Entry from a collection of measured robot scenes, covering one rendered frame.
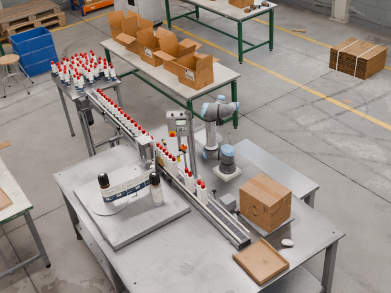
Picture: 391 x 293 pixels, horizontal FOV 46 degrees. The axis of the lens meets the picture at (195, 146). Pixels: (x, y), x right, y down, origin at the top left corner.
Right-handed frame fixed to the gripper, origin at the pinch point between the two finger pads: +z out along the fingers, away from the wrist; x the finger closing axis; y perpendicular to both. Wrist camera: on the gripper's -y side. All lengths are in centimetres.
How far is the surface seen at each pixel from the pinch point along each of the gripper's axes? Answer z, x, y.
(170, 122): -25, -67, 17
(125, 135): 27, -48, -70
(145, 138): 4, -64, -17
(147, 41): -24, 73, -218
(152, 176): 9, -91, 33
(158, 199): 31, -83, 35
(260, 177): -4, -30, 88
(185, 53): -31, 73, -138
